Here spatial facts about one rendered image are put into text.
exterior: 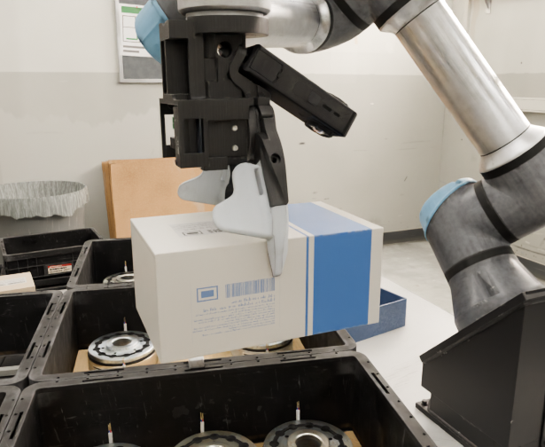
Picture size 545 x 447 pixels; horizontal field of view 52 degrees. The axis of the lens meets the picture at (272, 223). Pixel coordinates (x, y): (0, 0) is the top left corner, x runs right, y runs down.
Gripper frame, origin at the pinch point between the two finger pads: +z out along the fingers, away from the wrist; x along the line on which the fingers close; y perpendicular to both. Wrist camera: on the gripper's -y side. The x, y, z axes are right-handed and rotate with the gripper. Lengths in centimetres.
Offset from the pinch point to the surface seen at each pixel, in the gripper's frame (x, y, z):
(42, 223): -256, 21, 56
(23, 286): -96, 25, 33
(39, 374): -18.0, 19.9, 17.5
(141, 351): -33.4, 6.2, 24.8
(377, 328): -52, -49, 39
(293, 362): -9.6, -8.5, 17.8
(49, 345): -28.5, 18.8, 18.9
